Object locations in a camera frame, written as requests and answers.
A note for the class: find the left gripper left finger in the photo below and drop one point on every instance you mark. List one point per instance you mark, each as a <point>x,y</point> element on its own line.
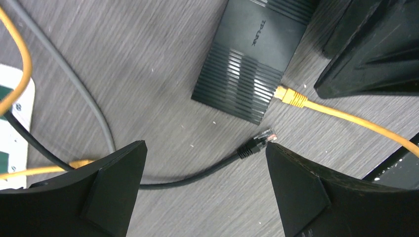
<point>95,200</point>

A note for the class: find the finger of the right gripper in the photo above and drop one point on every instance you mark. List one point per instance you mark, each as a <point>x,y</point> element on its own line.
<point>354,18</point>
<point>382,59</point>

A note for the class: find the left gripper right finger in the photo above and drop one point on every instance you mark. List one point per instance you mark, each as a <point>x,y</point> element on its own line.
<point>316,201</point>

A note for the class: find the black network switch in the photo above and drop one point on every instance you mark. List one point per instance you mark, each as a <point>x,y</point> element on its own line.
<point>252,47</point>

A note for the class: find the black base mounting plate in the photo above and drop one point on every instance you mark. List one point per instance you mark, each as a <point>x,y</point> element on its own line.
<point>399,170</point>

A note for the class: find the green white chessboard mat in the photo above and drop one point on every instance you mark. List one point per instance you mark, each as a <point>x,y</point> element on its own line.
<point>13,147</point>

